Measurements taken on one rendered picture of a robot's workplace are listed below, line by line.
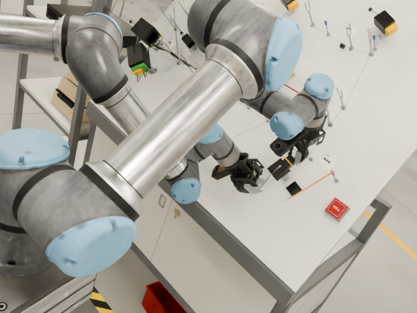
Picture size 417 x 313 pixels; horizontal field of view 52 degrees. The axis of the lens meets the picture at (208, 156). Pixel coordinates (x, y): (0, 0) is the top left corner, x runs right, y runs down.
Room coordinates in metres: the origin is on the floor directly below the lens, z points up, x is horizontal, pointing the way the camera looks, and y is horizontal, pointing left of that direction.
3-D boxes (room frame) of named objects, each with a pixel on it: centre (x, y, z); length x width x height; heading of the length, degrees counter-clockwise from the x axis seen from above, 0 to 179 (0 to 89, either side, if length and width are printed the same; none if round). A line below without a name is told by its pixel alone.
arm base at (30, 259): (0.54, 0.27, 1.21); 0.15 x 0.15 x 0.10
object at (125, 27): (1.95, 0.71, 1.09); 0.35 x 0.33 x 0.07; 56
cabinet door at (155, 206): (1.51, 0.30, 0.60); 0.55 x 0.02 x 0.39; 56
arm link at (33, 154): (0.53, 0.26, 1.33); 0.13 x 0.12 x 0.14; 61
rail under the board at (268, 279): (1.34, 0.08, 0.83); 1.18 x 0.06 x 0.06; 56
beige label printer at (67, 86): (1.92, 0.67, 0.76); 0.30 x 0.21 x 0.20; 149
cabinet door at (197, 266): (1.20, -0.16, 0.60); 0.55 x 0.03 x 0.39; 56
